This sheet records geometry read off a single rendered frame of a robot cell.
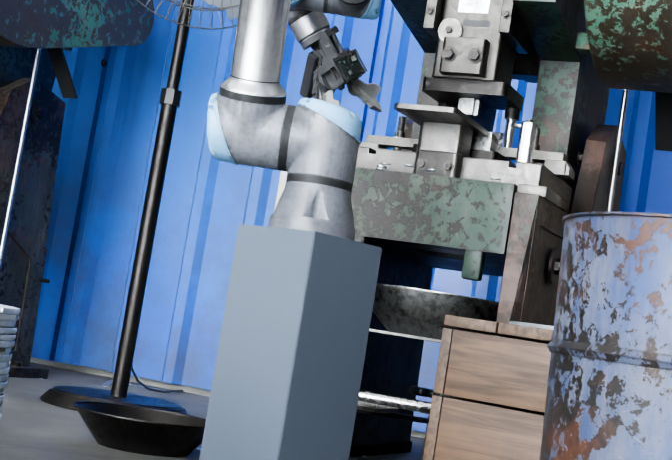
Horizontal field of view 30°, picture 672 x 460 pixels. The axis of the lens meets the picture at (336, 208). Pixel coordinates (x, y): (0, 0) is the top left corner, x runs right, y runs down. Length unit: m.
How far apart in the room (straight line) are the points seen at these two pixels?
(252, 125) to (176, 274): 2.30
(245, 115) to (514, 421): 0.68
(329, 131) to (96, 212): 2.52
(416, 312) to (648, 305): 1.32
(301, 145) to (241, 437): 0.50
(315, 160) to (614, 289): 0.82
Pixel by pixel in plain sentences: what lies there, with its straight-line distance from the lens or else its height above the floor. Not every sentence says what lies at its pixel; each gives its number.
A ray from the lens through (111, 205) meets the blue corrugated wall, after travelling 4.58.
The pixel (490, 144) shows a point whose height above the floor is 0.75.
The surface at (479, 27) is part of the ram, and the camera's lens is 2.84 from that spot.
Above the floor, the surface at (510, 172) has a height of 0.68.
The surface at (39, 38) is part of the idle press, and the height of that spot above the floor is 0.96.
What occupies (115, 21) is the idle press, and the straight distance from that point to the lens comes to 3.90.
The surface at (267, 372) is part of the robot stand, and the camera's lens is 2.08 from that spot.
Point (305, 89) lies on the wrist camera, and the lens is 2.64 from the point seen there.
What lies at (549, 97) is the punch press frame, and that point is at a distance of 3.02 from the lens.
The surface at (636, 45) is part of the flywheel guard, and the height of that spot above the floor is 0.96.
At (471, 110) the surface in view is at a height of 0.83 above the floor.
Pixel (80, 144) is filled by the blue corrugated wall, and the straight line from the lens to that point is 4.70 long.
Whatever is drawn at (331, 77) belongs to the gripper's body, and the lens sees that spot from 2.57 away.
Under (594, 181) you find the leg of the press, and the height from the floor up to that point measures 0.74.
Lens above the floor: 0.30
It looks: 5 degrees up
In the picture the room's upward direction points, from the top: 9 degrees clockwise
